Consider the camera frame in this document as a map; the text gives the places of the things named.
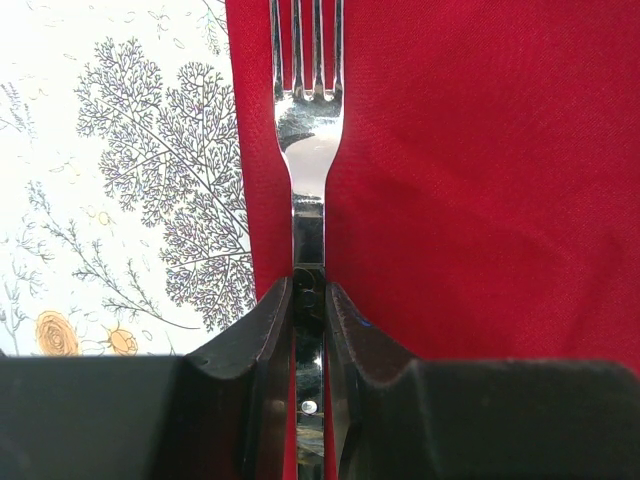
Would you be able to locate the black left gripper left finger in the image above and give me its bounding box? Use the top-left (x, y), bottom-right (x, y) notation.
top-left (1, 278), bottom-right (292, 479)

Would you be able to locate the silver fork black handle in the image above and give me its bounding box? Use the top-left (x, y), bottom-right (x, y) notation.
top-left (270, 0), bottom-right (344, 479)

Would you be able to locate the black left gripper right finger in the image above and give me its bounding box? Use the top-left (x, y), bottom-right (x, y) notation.
top-left (326, 284), bottom-right (639, 479)

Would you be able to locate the floral tablecloth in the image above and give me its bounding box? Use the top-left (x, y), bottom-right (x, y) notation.
top-left (1, 1), bottom-right (256, 357)

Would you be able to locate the red cloth napkin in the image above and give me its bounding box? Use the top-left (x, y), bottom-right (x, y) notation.
top-left (224, 0), bottom-right (640, 480)

